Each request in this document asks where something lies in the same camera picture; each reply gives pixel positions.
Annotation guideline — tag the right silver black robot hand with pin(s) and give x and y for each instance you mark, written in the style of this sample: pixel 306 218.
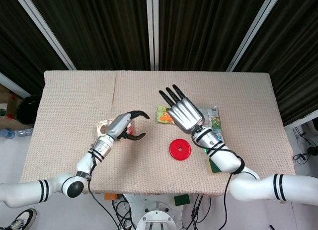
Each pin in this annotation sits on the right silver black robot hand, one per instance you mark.
pixel 185 114

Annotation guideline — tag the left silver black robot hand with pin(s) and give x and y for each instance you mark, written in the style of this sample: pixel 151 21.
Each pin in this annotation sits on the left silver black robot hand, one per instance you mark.
pixel 118 124

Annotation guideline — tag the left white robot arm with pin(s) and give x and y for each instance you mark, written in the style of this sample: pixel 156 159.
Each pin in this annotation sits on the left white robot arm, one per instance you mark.
pixel 24 190

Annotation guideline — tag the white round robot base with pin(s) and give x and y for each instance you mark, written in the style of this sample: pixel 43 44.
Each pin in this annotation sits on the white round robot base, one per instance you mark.
pixel 155 220

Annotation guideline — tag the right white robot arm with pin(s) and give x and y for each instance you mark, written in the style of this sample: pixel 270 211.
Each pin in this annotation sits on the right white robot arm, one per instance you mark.
pixel 261 186

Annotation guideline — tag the red white snack box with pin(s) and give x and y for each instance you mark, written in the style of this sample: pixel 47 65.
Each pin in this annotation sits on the red white snack box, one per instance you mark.
pixel 102 127

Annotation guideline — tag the green snack packet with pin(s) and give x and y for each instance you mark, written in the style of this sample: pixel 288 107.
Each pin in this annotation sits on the green snack packet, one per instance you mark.
pixel 161 112

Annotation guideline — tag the white snack bag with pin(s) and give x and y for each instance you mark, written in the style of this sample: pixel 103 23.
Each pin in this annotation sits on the white snack bag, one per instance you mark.
pixel 213 115

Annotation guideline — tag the beige woven tablecloth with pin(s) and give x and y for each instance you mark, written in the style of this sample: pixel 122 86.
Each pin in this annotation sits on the beige woven tablecloth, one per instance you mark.
pixel 99 91

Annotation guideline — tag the red round disc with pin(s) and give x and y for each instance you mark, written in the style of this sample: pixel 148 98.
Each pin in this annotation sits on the red round disc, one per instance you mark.
pixel 180 153

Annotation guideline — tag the green yellow sponge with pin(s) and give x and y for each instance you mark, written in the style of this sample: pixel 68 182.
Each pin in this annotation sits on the green yellow sponge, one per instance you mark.
pixel 213 168

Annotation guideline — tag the small orange object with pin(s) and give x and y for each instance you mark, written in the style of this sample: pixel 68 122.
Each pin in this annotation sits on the small orange object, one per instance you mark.
pixel 109 196

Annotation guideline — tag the green sponge block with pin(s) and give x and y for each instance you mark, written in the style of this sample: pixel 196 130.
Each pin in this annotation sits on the green sponge block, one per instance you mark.
pixel 182 200

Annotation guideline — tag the clear plastic bottle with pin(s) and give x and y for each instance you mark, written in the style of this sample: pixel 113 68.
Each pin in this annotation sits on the clear plastic bottle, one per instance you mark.
pixel 15 132

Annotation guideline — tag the brown cardboard box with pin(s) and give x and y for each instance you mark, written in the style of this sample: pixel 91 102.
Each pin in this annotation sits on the brown cardboard box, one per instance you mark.
pixel 10 100

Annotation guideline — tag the white frame post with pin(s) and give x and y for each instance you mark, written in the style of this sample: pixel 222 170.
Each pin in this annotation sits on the white frame post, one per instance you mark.
pixel 254 31
pixel 44 28
pixel 152 28

